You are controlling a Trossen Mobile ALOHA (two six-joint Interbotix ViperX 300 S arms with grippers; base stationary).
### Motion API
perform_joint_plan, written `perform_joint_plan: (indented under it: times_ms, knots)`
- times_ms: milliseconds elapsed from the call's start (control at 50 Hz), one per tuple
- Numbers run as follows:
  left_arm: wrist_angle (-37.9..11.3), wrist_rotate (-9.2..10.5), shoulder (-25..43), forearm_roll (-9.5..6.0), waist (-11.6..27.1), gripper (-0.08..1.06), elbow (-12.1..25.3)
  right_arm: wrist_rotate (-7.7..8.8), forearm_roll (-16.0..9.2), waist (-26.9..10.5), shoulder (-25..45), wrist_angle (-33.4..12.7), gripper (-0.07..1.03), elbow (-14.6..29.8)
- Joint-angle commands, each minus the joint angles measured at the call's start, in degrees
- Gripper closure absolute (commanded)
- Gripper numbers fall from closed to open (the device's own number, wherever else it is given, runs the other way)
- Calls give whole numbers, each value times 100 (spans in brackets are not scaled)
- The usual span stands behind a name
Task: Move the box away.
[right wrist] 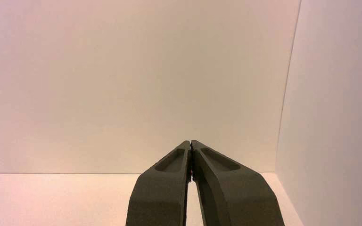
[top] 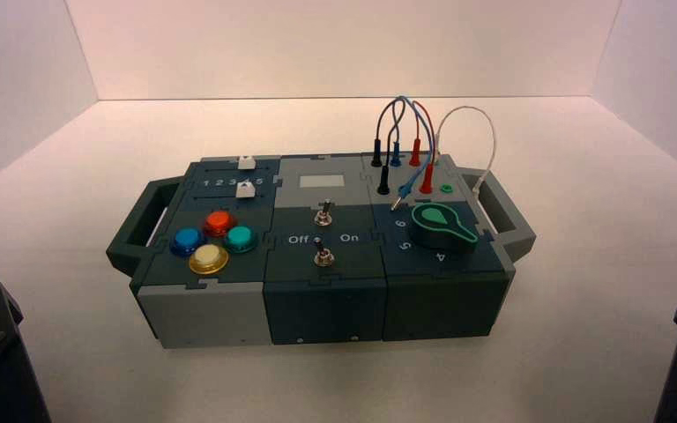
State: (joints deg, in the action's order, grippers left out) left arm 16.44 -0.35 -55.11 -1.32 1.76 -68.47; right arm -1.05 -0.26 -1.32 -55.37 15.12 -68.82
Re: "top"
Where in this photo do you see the grey rectangular display panel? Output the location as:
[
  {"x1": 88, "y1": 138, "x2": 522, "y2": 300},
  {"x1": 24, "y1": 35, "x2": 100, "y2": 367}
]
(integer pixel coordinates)
[{"x1": 299, "y1": 174, "x2": 346, "y2": 189}]

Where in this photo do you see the green round push button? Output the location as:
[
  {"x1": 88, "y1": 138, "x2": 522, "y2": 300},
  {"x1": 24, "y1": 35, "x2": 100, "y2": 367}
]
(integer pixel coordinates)
[{"x1": 222, "y1": 226, "x2": 259, "y2": 255}]

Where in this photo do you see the green rotary pointer knob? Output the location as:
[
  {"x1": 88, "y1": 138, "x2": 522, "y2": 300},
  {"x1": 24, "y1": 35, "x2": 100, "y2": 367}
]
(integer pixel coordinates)
[{"x1": 411, "y1": 203, "x2": 480, "y2": 254}]

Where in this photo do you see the red round push button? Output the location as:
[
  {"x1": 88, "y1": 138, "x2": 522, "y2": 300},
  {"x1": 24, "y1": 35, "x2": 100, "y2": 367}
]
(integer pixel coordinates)
[{"x1": 203, "y1": 210, "x2": 238, "y2": 238}]

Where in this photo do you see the yellow round push button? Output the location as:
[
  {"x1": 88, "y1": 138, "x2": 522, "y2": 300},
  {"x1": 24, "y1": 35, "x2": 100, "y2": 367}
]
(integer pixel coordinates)
[{"x1": 189, "y1": 243, "x2": 230, "y2": 277}]

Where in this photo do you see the blue round push button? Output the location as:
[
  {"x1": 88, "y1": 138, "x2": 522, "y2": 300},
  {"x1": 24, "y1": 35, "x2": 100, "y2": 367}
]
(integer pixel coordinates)
[{"x1": 170, "y1": 227, "x2": 207, "y2": 258}]

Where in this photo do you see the black banana plug cable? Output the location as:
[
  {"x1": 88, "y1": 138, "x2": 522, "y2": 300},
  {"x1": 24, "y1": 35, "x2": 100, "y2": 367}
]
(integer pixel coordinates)
[{"x1": 370, "y1": 98, "x2": 410, "y2": 197}]

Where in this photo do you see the blue banana plug cable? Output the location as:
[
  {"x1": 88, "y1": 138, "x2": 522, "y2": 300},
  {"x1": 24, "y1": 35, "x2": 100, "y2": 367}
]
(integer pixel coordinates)
[{"x1": 388, "y1": 96, "x2": 436, "y2": 212}]

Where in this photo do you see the red banana plug cable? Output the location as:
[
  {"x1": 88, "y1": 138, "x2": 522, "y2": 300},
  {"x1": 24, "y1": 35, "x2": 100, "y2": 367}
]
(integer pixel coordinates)
[{"x1": 408, "y1": 100, "x2": 438, "y2": 196}]

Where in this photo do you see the thin white cable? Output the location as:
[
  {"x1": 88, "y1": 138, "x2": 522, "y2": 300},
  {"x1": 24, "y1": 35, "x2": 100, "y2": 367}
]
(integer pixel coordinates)
[{"x1": 433, "y1": 106, "x2": 498, "y2": 197}]

